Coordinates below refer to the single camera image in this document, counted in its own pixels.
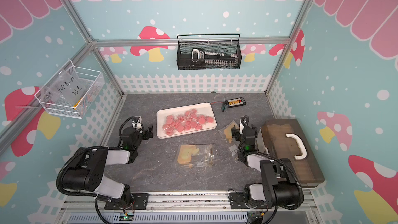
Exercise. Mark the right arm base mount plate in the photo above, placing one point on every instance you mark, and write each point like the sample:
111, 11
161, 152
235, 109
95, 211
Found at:
239, 200

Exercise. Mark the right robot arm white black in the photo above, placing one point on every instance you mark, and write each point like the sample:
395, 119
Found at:
279, 186

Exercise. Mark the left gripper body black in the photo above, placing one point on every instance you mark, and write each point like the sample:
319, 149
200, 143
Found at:
144, 135

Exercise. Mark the green handled screwdriver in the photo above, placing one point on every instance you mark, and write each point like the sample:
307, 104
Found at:
223, 107

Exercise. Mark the black wire mesh basket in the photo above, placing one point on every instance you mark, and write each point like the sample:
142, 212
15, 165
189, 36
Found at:
222, 43

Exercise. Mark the brown toolbox with white handle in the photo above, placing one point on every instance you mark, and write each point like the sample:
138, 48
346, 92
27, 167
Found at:
284, 138

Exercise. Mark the white plastic tray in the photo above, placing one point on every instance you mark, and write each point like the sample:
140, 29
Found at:
204, 108

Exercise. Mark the white wire wall basket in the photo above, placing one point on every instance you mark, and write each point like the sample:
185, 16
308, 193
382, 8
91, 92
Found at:
92, 79

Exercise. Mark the black box with orange items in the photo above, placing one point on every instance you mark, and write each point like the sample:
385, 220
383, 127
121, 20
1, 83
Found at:
236, 102

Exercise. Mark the pile of pink cookies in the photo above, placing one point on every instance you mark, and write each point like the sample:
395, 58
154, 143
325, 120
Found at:
187, 121

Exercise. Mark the clear plastic bag with writing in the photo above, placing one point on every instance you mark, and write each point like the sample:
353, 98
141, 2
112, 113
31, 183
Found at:
66, 88

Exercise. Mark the socket set in basket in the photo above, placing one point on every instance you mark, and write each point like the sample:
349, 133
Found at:
213, 60

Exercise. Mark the ziploc bag with pink cookies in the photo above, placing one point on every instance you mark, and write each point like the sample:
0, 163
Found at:
232, 144
191, 156

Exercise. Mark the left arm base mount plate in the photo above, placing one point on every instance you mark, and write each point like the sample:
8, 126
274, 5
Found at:
136, 201

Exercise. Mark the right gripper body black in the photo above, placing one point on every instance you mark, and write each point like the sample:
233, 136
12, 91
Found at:
239, 137

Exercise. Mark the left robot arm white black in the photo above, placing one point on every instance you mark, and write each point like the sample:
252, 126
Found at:
83, 173

